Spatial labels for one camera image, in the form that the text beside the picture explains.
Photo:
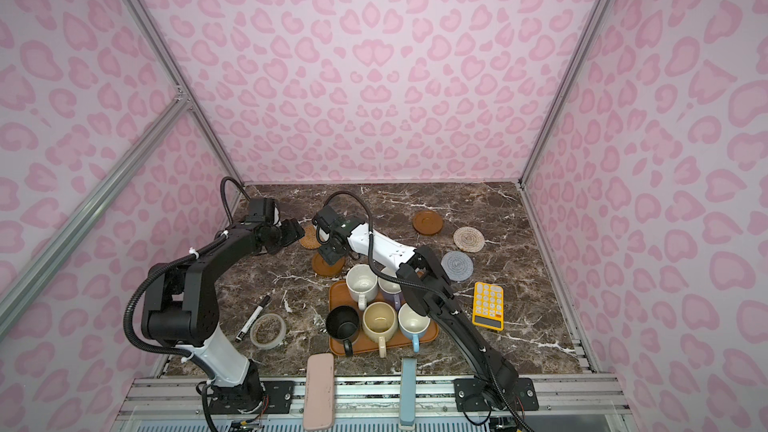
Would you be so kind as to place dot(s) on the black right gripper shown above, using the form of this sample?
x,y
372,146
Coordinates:
x,y
327,253

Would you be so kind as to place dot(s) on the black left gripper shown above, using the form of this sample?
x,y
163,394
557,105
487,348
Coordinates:
x,y
295,231

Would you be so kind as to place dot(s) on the brown wooden coaster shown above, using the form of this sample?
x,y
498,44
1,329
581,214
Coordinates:
x,y
309,240
427,222
322,268

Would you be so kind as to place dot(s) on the white speckled mug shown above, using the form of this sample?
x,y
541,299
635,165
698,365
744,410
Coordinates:
x,y
362,285

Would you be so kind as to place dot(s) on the lilac mug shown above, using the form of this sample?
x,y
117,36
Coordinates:
x,y
391,293

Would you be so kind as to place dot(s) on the black mug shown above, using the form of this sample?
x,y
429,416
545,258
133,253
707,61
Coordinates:
x,y
343,326

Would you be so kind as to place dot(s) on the grey woven coaster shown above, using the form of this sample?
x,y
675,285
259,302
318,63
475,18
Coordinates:
x,y
458,266

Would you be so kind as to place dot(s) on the multicolour woven coaster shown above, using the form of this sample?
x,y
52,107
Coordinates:
x,y
469,239

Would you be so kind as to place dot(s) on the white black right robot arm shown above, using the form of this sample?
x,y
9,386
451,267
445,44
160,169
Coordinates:
x,y
427,290

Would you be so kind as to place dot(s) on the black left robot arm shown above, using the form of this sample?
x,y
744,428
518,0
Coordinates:
x,y
181,314

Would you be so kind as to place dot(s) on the clear tape roll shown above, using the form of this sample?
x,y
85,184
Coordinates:
x,y
268,331

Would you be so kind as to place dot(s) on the cream yellow mug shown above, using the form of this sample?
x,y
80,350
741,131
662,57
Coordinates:
x,y
379,325

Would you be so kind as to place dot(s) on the black white marker pen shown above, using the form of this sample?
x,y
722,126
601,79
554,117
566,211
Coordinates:
x,y
245,329

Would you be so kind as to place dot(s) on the light blue mug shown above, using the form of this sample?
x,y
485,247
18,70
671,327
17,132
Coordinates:
x,y
412,325

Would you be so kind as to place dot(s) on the light blue block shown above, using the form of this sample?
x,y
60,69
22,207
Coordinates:
x,y
407,403

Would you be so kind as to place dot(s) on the pink eraser block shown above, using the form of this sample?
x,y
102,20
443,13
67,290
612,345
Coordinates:
x,y
319,398

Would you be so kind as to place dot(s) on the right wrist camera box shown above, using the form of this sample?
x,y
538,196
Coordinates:
x,y
327,219

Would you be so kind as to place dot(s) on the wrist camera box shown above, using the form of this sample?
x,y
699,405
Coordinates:
x,y
327,219
263,211

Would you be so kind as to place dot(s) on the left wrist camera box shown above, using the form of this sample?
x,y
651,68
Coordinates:
x,y
263,211

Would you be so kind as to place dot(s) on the aluminium diagonal frame bar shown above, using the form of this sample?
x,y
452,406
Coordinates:
x,y
39,272

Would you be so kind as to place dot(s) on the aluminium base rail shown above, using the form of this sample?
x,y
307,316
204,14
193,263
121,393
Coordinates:
x,y
591,402

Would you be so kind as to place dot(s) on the aluminium frame post left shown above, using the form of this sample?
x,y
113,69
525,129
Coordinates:
x,y
170,65

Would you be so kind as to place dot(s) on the aluminium frame post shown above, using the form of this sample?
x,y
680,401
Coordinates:
x,y
590,31
170,65

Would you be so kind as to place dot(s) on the aluminium frame post right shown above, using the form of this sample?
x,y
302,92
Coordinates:
x,y
590,31

